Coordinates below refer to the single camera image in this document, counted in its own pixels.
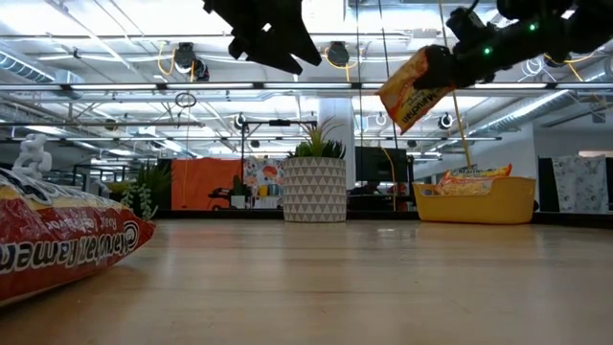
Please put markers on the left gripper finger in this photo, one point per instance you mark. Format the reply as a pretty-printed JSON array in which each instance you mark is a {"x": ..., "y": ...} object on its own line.
[
  {"x": 268, "y": 52},
  {"x": 292, "y": 29}
]

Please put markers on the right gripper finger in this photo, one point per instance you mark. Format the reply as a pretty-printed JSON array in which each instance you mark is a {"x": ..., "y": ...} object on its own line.
[{"x": 438, "y": 67}]

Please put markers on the red Maruchan ramen pack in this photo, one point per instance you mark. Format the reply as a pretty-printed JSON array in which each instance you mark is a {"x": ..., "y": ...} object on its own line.
[{"x": 57, "y": 249}]

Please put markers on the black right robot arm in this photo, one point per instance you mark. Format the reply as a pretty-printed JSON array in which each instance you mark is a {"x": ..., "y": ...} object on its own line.
[{"x": 565, "y": 33}]

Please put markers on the black background monitor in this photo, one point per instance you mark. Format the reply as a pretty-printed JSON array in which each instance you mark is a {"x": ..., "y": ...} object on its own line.
[{"x": 378, "y": 165}]

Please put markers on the long ceiling light strip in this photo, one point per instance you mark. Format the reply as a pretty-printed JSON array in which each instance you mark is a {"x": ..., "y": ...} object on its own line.
[{"x": 143, "y": 86}]

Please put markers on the colourful floral backdrop panel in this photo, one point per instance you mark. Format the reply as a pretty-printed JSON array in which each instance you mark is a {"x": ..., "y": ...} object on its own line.
[{"x": 268, "y": 172}]

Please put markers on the black background panel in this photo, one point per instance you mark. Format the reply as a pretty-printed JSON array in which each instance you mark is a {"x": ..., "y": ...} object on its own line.
[{"x": 545, "y": 182}]

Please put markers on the red-orange partition panel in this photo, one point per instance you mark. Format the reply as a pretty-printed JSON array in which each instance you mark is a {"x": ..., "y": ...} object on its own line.
[{"x": 201, "y": 182}]

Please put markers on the succulent in white patterned pot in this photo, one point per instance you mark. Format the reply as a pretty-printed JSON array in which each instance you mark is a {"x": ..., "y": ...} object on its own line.
[{"x": 313, "y": 191}]

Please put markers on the pale floral cloth panel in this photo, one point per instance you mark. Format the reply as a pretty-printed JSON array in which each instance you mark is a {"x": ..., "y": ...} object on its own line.
[{"x": 579, "y": 175}]

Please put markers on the small artificial succulent sprig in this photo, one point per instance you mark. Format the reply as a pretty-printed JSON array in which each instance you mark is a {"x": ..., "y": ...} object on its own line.
[{"x": 153, "y": 182}]

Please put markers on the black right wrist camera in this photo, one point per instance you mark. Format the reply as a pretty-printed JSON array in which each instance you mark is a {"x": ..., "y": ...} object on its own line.
[{"x": 467, "y": 26}]

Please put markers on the black background stand frame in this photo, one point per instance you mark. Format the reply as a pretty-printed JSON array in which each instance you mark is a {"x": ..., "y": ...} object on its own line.
[{"x": 280, "y": 122}]

